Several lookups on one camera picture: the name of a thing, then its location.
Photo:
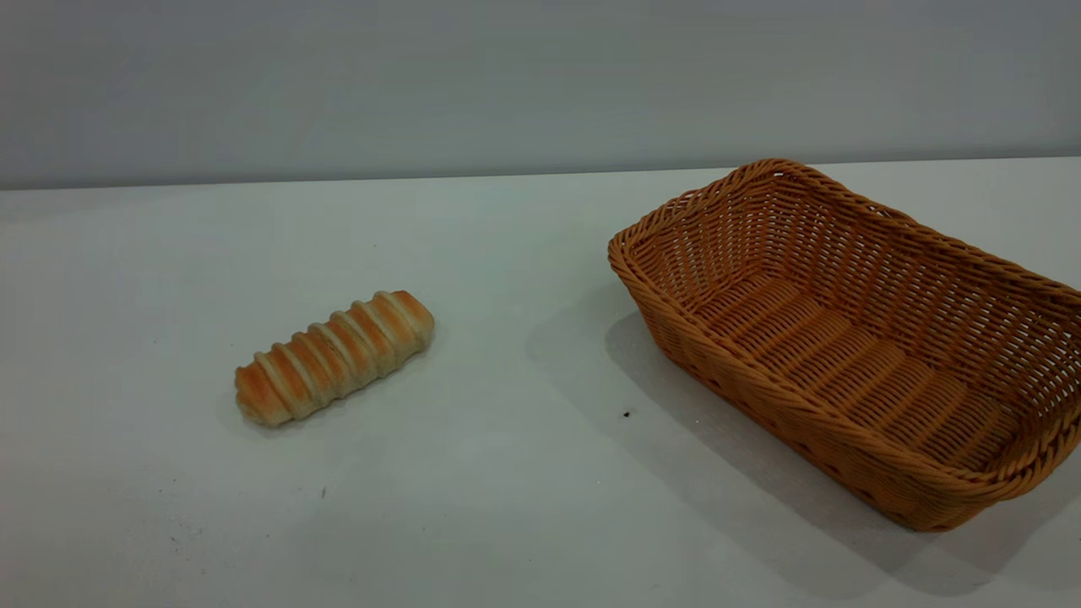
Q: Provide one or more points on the orange woven wicker basket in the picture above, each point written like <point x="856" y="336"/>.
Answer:
<point x="844" y="355"/>

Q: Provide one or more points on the striped orange bread roll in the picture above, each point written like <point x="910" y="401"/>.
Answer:
<point x="334" y="359"/>

